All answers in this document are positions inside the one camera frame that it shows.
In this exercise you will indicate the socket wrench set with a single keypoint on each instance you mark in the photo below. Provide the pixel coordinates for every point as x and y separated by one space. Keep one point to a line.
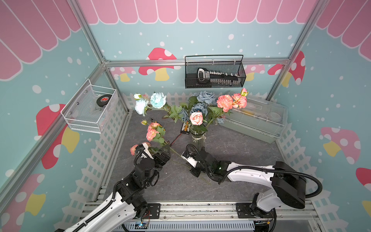
205 76

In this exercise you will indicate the clear glass vase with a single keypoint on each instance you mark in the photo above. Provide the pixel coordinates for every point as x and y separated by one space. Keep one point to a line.
198 140

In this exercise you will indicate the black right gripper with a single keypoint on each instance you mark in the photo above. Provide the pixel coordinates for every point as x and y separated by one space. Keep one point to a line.
193 172

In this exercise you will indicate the black wire wall basket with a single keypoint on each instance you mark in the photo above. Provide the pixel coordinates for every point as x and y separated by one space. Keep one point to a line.
230 64

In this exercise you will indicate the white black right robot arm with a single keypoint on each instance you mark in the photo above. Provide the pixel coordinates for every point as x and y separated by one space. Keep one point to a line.
286 186

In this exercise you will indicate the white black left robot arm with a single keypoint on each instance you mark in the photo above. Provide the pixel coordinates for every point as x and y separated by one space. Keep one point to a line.
126 200

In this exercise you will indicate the black yellow charging board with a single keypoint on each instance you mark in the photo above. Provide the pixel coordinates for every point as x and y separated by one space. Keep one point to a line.
185 128

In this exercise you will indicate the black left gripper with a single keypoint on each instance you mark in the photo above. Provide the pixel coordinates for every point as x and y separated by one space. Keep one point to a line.
167 157

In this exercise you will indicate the black tape roll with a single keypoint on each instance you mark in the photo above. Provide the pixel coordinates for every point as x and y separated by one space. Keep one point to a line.
103 100

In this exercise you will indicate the pink bud flower stem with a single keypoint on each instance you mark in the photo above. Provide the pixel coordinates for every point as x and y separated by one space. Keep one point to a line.
133 148

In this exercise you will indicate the large pink peony stem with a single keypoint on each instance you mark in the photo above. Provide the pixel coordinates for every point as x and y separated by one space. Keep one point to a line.
225 103

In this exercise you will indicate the pink peony pair stem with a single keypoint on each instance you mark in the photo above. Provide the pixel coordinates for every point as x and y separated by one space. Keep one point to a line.
156 133

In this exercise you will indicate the pink rose stem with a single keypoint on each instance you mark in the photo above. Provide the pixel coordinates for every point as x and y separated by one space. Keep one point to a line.
197 126

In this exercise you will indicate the white wire wall basket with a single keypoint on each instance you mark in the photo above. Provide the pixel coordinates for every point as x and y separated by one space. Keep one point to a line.
81 113

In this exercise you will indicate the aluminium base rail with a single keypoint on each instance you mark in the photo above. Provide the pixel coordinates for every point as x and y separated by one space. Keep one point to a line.
226 216

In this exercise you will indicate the translucent plastic storage box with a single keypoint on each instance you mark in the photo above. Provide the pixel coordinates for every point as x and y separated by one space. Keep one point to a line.
261 119

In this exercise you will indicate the light blue peony stem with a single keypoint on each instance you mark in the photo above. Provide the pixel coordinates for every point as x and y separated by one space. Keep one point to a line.
157 101

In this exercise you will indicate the dusty blue rose bunch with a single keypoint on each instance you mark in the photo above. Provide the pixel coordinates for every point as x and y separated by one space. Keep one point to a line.
198 102

